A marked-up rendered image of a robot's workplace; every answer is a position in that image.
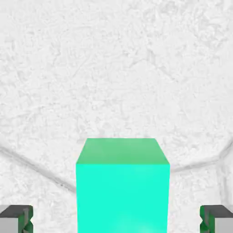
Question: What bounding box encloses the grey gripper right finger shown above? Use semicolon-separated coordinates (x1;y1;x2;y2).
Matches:
199;205;233;233

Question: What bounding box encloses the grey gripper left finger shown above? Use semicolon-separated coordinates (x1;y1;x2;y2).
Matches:
0;205;34;233

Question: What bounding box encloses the small turquoise cube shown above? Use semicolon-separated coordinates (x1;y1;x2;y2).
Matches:
76;137;171;233

